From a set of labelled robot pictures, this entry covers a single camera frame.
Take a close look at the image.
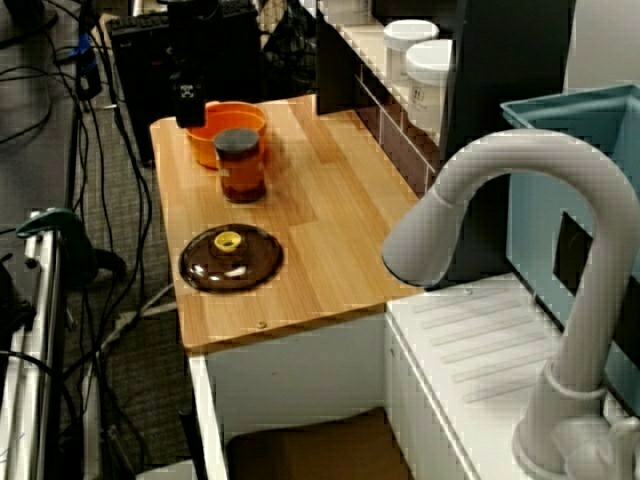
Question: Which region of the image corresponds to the dark bulky object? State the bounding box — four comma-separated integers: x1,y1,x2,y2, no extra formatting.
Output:
0,252,39,346

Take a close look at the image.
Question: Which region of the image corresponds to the white toy sink unit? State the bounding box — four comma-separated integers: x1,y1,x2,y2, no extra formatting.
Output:
187,277,640,480

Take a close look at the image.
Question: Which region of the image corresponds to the grey toy faucet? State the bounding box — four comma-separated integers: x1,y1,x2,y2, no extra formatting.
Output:
381,128,640,476

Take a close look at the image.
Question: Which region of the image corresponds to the black wire mesh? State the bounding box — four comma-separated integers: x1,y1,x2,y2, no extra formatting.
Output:
259,0,321,99

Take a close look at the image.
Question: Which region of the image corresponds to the teal plastic bin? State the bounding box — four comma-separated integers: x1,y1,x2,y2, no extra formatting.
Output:
499,84,640,386

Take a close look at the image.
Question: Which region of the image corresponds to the brown beans can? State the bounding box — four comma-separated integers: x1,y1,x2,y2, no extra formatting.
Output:
213,127,268,204

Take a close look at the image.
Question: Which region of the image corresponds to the black device blue tape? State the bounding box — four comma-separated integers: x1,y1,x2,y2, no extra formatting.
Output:
74,32,105,100

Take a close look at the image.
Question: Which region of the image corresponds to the white floor cable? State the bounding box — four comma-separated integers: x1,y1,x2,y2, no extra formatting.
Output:
99,283,177,354

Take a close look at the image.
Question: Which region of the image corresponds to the green clamp handle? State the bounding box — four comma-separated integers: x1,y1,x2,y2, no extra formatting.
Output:
14,208,127,289

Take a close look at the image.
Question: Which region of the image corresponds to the black upright panel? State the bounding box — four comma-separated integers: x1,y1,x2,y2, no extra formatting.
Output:
438,0,576,291

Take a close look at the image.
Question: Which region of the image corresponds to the black computer tower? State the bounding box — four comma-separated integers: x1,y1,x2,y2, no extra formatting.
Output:
109,8,264,167

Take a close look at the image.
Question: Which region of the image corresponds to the white lidded jar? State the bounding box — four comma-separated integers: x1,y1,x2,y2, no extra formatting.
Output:
405,39,456,132
383,19,441,84

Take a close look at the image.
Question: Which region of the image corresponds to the brown glass lid yellow knob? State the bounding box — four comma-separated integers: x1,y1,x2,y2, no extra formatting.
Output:
179,224,285,294

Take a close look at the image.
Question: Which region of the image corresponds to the black side panel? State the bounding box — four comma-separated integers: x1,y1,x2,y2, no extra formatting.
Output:
314,0,366,116

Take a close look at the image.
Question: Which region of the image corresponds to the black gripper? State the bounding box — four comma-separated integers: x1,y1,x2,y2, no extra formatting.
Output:
168,27,221,128

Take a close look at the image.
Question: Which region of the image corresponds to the orange plastic pot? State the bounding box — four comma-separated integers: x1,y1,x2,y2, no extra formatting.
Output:
185,101,267,171

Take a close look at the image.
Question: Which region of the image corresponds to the aluminium frame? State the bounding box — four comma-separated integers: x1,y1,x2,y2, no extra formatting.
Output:
0,209,69,480

